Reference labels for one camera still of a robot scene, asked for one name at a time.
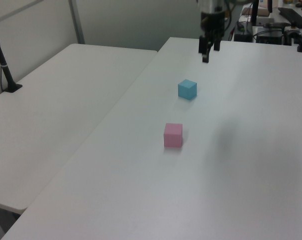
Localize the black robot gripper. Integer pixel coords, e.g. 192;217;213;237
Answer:
198;10;227;64

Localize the blue cube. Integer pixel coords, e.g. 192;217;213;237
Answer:
177;78;198;101

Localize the pink cube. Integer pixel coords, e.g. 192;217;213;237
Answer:
163;122;184;148

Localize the small black box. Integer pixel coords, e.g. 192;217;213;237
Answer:
233;32;253;43

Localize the black upright monitor stand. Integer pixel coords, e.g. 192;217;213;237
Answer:
250;0;260;26

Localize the white small box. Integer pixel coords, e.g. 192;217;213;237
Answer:
256;15;276;26

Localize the black electronic device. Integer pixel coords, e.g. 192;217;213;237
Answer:
255;21;291;46

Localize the black keyboard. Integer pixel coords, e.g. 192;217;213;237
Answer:
277;6;302;29

